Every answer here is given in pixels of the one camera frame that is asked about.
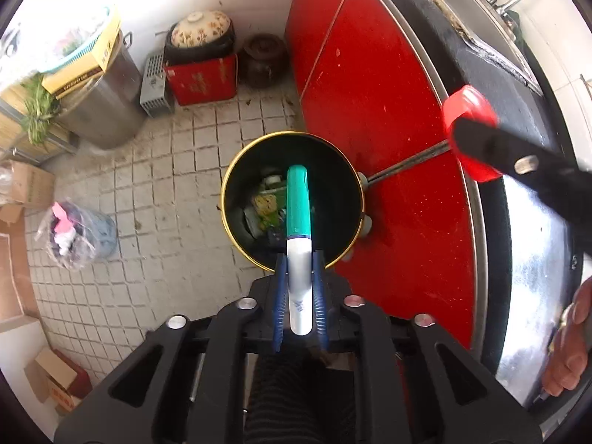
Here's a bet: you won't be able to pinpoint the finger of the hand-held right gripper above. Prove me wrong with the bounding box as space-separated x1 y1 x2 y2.
452 118 592 257

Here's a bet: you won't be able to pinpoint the person's right hand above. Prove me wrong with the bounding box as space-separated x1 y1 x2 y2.
541 275 592 397

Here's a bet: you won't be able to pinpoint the teal plastic basket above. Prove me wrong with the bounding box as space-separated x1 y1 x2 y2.
46 7 116 72

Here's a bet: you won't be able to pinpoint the yellow brown cardboard box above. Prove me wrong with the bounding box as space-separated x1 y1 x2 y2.
41 7 123 100

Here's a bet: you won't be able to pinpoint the green leafy vegetables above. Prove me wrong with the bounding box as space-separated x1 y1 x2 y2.
21 76 61 144

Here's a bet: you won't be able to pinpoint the stainless steel sink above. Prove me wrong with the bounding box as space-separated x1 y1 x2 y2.
411 0 542 98

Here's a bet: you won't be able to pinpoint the cardboard box with red print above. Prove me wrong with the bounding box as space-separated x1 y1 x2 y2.
23 347 93 414

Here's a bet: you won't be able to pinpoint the grey plastic crate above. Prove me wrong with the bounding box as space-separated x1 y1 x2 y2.
140 53 175 118

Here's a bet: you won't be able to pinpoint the bamboo rack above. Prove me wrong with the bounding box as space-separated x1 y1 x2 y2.
0 83 79 162

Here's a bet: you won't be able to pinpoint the small brown cardboard box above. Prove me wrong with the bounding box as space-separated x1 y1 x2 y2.
0 159 56 211

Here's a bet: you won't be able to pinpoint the teal and white marker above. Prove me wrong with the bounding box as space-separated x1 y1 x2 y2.
285 165 314 336

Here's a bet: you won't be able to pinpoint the large steel stock pot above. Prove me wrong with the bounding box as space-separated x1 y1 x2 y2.
53 31 148 150

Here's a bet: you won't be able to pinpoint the floral lid ceramic pot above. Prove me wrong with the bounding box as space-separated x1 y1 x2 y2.
164 9 236 66

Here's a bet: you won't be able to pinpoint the clear bag of clutter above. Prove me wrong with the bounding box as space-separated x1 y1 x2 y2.
34 201 117 271

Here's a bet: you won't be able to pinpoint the red gift box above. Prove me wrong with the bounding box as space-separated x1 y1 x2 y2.
164 53 240 106

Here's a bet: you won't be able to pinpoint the black gold rimmed trash can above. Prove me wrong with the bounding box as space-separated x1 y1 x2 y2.
220 131 366 271

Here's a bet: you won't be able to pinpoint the red cabinet door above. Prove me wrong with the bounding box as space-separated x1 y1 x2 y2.
324 148 484 350
283 0 357 100
300 0 451 181

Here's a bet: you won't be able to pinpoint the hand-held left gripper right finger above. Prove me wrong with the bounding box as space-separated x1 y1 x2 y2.
311 250 542 444

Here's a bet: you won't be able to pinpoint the brown glazed jar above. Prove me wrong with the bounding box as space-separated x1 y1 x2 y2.
240 33 288 88

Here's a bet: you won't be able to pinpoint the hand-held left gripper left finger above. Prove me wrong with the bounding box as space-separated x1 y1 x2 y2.
54 256 290 444

